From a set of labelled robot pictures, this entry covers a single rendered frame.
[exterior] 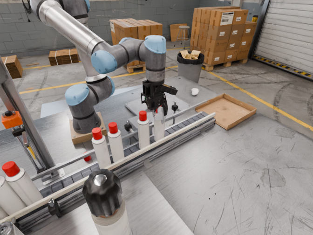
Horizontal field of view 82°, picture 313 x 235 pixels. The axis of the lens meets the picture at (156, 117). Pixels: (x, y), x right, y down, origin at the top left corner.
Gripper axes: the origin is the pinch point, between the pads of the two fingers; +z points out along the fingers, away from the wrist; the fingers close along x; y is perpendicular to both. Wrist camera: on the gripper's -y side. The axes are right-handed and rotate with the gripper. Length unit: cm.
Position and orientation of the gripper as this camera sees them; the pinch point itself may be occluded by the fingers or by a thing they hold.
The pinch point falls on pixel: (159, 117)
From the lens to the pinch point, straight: 83.6
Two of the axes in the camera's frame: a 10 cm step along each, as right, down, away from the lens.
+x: 5.9, 4.8, -6.5
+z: 0.0, 8.1, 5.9
